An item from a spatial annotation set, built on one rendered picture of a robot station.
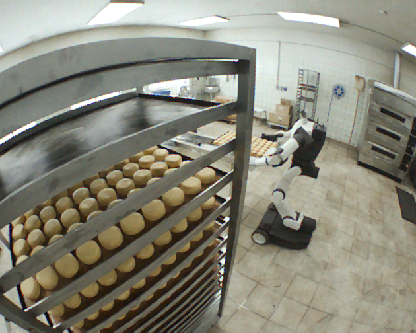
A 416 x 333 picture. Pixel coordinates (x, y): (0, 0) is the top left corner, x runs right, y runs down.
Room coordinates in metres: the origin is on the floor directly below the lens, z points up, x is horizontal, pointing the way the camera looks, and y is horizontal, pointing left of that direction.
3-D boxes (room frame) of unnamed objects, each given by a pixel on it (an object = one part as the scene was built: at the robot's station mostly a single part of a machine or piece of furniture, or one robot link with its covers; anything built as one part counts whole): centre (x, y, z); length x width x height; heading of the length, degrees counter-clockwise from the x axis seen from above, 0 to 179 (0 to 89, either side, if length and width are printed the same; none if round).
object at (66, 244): (0.21, 0.13, 1.59); 0.64 x 0.03 x 0.03; 140
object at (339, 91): (4.26, -3.36, 1.10); 0.41 x 0.17 x 1.10; 51
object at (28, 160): (0.33, 0.29, 1.68); 0.60 x 0.40 x 0.02; 140
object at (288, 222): (1.37, -0.94, 0.28); 0.21 x 0.20 x 0.13; 56
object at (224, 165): (1.98, -0.03, 0.45); 0.70 x 0.34 x 0.90; 56
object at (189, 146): (2.20, 0.56, 0.87); 2.01 x 0.03 x 0.07; 56
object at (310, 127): (1.42, -0.87, 1.20); 0.34 x 0.30 x 0.36; 146
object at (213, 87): (6.73, -0.19, 0.93); 0.99 x 0.38 x 1.09; 51
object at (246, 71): (0.43, -0.08, 0.97); 0.03 x 0.03 x 1.70; 50
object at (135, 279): (0.21, 0.13, 1.41); 0.64 x 0.03 x 0.03; 140
